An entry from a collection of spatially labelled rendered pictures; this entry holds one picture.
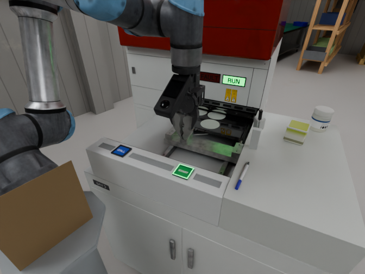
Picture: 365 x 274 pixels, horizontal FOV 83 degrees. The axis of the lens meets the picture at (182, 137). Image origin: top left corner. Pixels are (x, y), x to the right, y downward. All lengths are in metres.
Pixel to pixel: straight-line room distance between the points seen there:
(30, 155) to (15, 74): 2.44
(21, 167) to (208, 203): 0.52
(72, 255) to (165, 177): 0.35
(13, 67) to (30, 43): 2.30
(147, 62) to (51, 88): 0.66
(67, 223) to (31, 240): 0.09
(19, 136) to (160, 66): 0.81
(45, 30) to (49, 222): 0.55
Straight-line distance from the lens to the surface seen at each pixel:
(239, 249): 0.81
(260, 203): 0.65
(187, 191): 0.68
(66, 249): 0.78
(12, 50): 3.06
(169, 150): 0.98
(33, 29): 0.78
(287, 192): 0.71
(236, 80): 1.11
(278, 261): 0.80
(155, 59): 1.27
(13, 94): 3.14
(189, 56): 0.50
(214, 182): 0.68
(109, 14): 0.42
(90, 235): 0.78
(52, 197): 0.69
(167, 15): 0.50
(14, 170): 0.68
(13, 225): 0.69
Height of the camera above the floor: 1.44
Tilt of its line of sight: 34 degrees down
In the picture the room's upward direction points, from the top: straight up
